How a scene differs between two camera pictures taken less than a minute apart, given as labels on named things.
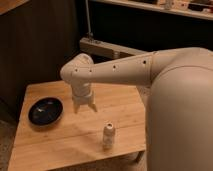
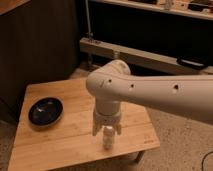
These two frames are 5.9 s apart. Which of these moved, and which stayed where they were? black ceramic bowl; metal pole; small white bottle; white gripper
Moved: white gripper
Stayed: small white bottle; metal pole; black ceramic bowl
